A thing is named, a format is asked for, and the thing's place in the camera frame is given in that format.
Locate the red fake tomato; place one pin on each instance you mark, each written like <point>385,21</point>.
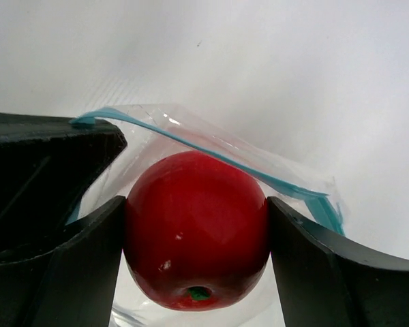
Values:
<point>196,232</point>

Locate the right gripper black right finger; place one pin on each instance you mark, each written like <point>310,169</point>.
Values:
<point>326,279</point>

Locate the clear zip top bag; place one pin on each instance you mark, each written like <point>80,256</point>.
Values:
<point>154,132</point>

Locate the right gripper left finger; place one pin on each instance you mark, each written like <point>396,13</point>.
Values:
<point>67,278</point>

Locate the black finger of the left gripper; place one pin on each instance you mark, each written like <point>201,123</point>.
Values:
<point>46,166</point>

